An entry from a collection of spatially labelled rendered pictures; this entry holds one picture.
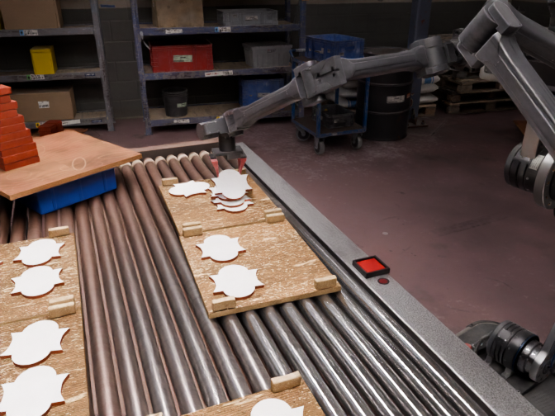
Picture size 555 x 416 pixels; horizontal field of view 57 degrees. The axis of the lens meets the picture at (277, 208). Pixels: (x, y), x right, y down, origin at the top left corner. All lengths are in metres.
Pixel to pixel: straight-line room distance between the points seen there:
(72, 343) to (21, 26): 4.96
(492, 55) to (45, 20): 5.22
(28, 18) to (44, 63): 0.45
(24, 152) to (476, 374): 1.59
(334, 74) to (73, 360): 0.91
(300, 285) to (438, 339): 0.36
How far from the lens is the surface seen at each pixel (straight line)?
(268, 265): 1.41
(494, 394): 1.16
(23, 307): 1.40
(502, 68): 1.07
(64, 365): 1.19
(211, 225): 1.63
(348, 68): 1.37
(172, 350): 1.18
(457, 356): 1.22
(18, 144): 1.99
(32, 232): 1.79
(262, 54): 5.91
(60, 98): 6.07
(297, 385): 1.06
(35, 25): 5.94
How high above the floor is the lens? 1.68
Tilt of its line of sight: 26 degrees down
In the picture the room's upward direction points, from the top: straight up
